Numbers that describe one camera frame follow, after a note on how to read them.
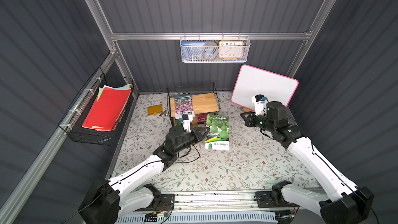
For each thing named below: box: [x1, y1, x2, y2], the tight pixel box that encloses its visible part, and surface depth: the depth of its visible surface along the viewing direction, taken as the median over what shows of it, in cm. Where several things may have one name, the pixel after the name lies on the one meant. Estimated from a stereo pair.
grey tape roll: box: [201, 40, 219, 61], surface depth 90 cm
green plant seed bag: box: [205, 114, 230, 151], surface depth 75 cm
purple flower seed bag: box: [174, 94, 196, 120], surface depth 93 cm
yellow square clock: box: [218, 40, 245, 61], surface depth 90 cm
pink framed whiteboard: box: [231, 64, 300, 112], surface depth 93 cm
